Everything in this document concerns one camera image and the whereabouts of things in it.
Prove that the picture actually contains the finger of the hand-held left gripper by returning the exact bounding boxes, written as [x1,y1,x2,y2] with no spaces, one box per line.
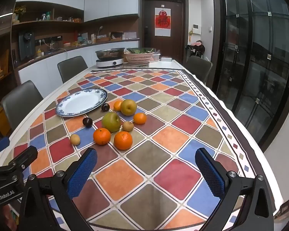
[0,146,38,174]
[0,137,10,156]

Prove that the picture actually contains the dark brown door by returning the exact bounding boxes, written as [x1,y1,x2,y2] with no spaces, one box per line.
[140,0,189,64]

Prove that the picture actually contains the wooden wall shelf unit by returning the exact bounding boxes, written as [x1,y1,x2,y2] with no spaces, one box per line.
[11,1,139,64]

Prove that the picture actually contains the high chair with pink toy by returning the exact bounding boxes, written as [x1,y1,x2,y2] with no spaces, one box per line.
[185,40,206,59]

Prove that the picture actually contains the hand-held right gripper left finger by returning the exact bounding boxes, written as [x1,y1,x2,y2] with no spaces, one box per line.
[19,147,98,231]

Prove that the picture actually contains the round yellow-brown pear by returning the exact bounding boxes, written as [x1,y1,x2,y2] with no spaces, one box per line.
[120,99,137,116]

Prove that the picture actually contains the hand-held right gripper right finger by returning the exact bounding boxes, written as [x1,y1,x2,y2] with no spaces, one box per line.
[195,147,276,231]

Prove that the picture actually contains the white lower cabinets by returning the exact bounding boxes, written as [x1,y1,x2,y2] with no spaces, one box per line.
[18,45,140,92]

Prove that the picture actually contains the green pear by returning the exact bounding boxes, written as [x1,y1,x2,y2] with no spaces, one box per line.
[101,112,121,133]

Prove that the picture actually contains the colourful checkered tablecloth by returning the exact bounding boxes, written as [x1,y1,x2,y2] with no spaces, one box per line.
[0,69,275,231]

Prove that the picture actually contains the red and white door poster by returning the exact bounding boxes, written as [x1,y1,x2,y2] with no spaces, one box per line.
[155,8,171,37]

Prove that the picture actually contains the green leafy vegetables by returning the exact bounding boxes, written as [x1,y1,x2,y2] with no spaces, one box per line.
[126,48,156,54]

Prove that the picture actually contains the grey dining chair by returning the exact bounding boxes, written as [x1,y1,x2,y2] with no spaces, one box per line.
[185,55,213,85]
[57,55,88,83]
[0,80,44,131]

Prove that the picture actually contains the pink plastic basket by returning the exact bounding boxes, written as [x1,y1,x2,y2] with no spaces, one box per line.
[123,50,156,65]

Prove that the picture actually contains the blue and white patterned plate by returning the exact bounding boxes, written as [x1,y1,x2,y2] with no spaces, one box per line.
[56,88,108,117]

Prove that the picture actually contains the black framed glass doors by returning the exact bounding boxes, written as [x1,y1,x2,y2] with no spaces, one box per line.
[213,0,289,150]

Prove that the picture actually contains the white induction cooker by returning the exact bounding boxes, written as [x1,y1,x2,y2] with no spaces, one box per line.
[96,58,124,68]

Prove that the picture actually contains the black water dispenser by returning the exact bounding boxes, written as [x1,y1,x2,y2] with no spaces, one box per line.
[18,31,36,60]

